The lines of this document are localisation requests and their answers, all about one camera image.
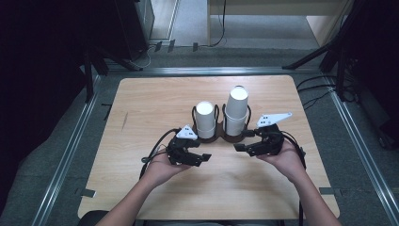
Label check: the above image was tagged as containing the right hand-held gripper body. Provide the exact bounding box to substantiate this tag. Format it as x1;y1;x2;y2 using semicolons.
254;112;294;157

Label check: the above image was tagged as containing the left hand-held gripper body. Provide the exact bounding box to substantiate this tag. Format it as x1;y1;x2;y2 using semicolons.
166;124;202;167

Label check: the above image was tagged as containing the white paper cup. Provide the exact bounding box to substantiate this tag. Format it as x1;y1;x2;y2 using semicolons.
195;100;216;139

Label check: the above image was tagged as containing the black wire cup holder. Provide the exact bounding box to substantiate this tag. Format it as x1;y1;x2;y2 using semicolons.
191;103;252;144

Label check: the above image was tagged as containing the tall stack of paper cups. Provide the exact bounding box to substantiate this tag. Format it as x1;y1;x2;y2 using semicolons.
224;85;249;137

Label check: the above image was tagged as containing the person's left hand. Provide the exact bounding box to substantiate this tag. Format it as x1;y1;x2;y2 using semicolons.
145;150;193;189

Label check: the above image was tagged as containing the black tripod stand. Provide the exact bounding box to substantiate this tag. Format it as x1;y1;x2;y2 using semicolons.
281;0;360;72

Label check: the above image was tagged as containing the person's dark clothing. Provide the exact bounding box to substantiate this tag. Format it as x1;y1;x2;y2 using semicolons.
76;209;110;226

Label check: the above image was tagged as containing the black metal stand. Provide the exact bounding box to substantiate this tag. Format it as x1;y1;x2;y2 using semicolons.
82;46;144;104

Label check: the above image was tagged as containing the black equipment rack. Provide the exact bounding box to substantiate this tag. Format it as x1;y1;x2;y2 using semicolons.
337;0;399;151

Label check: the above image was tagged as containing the beige wooden cabinet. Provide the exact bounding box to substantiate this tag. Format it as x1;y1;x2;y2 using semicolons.
206;0;356;48

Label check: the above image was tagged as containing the dark computer tower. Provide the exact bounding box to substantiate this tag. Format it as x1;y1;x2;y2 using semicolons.
114;0;155;60

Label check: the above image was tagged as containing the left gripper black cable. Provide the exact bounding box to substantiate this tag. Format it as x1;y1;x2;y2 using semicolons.
138;127;183;181

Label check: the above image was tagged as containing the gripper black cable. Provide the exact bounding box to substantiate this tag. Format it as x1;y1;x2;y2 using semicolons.
138;127;183;181
281;130;308;226

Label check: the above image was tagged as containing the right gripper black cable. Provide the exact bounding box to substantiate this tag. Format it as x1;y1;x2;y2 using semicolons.
281;130;308;226

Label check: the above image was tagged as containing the bundle of black cables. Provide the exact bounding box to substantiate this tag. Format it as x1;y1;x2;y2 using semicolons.
295;74;338;111

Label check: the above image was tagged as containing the aluminium frame rail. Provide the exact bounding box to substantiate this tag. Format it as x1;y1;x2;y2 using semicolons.
30;74;102;226
324;74;399;226
103;66;327;77

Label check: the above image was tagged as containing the white floor cable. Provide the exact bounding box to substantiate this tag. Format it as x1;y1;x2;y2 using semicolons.
129;43;158;71

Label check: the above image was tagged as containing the black floor cable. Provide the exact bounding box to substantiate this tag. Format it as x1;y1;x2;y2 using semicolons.
209;0;228;49

